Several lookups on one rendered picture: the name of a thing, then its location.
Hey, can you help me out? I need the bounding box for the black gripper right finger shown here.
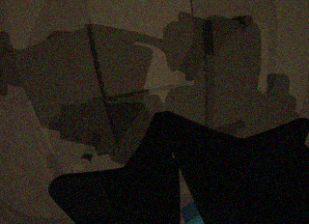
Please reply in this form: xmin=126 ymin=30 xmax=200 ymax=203
xmin=162 ymin=111 xmax=309 ymax=224

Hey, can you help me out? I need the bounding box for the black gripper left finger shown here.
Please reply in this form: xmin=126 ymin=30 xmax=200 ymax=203
xmin=48 ymin=112 xmax=181 ymax=224

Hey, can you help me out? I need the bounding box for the tan wooden puzzle board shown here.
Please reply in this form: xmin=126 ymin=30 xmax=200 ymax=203
xmin=7 ymin=0 xmax=309 ymax=174

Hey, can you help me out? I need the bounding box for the teal square block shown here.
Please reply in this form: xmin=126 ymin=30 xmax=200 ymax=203
xmin=181 ymin=201 xmax=204 ymax=224

